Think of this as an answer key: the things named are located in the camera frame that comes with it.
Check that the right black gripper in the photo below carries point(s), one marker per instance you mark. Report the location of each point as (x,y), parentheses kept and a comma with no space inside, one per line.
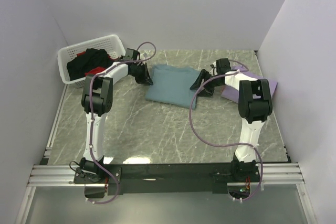
(203,74)

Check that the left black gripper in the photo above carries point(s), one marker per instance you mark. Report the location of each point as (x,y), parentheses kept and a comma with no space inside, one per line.
(146,79)

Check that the blue t shirt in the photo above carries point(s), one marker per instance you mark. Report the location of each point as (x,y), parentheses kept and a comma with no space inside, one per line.
(171,85)

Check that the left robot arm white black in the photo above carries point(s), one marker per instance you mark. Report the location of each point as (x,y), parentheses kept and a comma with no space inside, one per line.
(97,101)

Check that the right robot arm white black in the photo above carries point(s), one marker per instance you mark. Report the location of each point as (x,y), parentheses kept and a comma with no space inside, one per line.
(254,108)

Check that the folded purple t shirt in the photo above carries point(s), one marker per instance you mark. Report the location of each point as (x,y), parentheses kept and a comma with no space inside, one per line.
(231,87)

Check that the white plastic laundry basket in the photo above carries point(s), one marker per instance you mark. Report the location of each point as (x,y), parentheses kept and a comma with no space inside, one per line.
(111,43)

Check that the red t shirt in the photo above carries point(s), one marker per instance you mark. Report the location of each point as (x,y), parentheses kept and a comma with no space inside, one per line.
(92,62)

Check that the black t shirt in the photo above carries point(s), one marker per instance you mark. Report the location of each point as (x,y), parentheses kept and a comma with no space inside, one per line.
(70,64)

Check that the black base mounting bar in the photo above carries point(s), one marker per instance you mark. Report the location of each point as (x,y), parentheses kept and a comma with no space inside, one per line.
(167,178)

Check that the aluminium frame rail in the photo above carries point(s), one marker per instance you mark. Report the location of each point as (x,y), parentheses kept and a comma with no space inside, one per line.
(272,192)

